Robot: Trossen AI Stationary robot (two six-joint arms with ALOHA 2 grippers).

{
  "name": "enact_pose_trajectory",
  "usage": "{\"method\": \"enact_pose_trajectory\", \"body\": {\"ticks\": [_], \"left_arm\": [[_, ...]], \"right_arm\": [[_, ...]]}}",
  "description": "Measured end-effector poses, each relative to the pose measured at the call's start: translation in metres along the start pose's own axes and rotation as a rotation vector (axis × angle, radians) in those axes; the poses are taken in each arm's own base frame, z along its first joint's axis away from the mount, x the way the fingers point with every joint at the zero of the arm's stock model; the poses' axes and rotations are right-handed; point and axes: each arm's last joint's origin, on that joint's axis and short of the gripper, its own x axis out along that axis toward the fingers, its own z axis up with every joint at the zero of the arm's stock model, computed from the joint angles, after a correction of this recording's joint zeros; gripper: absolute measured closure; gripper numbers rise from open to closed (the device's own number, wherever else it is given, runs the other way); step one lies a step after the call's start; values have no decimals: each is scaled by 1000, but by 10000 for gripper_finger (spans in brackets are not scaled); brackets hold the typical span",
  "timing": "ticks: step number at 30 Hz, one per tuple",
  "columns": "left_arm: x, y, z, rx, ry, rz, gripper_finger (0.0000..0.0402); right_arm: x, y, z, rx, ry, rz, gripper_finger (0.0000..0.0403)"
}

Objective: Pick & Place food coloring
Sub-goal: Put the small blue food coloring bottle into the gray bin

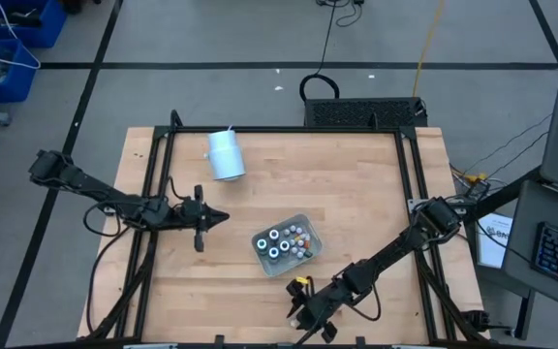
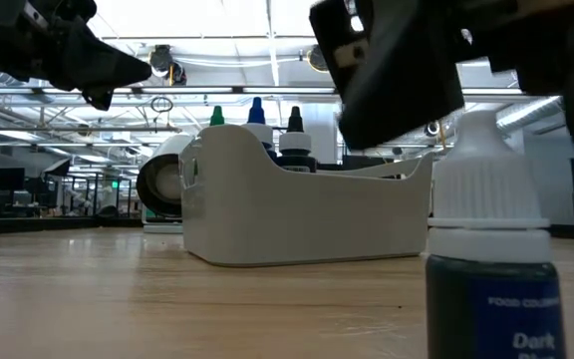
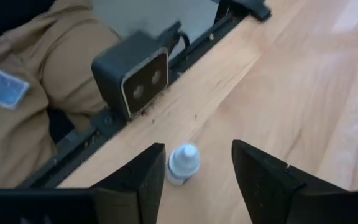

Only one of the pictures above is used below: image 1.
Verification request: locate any black perforated metal box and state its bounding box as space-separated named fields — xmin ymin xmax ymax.
xmin=303 ymin=96 xmax=428 ymax=129

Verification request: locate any black floor cable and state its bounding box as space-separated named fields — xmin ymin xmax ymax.
xmin=298 ymin=0 xmax=341 ymax=103

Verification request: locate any grey plastic storage bin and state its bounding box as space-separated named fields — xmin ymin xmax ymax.
xmin=250 ymin=213 xmax=325 ymax=279

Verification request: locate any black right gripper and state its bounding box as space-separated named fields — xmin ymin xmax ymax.
xmin=287 ymin=278 xmax=357 ymax=343

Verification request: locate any white printed paper sheet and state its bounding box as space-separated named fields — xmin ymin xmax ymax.
xmin=475 ymin=211 xmax=515 ymax=270

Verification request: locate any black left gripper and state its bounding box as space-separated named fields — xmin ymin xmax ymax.
xmin=170 ymin=184 xmax=231 ymax=252

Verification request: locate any yellow hanging cable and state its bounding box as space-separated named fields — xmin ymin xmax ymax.
xmin=412 ymin=0 xmax=448 ymax=98

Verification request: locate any grey desk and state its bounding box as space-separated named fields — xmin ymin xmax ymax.
xmin=501 ymin=180 xmax=558 ymax=319

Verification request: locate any blue plastic crate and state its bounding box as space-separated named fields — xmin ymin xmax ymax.
xmin=0 ymin=39 xmax=41 ymax=106
xmin=0 ymin=0 xmax=69 ymax=49

